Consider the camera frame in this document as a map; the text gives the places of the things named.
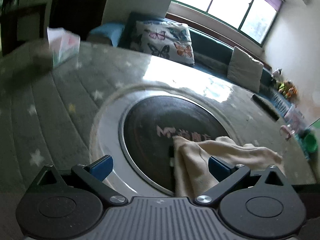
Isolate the cream knit garment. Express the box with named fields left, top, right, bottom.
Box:
left=173, top=135, right=285, bottom=199

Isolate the round black cooktop inset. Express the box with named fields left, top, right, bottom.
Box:
left=119, top=95, right=229, bottom=196

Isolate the pink plastic toy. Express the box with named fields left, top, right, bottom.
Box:
left=279, top=124, right=295, bottom=141

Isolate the black remote control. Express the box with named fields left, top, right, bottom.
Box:
left=252, top=94, right=279, bottom=121

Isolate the green plastic bowl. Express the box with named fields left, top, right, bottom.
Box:
left=301, top=129, right=318, bottom=159

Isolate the clear plastic storage box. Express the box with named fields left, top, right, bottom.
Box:
left=284, top=104, right=307, bottom=134

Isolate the green yellow plush toy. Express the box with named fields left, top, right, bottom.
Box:
left=278, top=81, right=292, bottom=95

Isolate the orange plush toy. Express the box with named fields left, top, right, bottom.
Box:
left=285, top=85, right=297, bottom=100

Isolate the plain grey pillow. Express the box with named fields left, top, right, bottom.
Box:
left=227, top=47, right=263, bottom=93

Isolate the black white plush toy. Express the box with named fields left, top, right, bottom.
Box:
left=272, top=68, right=282, bottom=82

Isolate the teal corner sofa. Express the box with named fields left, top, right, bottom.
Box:
left=87, top=12, right=293, bottom=116

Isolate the tissue box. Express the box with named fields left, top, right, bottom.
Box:
left=47, top=27, right=81, bottom=67

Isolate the butterfly print pillow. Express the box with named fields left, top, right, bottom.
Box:
left=130, top=21, right=195, bottom=66

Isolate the dark door with glass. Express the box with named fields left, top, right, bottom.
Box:
left=49, top=0, right=107, bottom=40

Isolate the window with green frame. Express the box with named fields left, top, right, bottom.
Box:
left=172, top=0, right=284, bottom=46

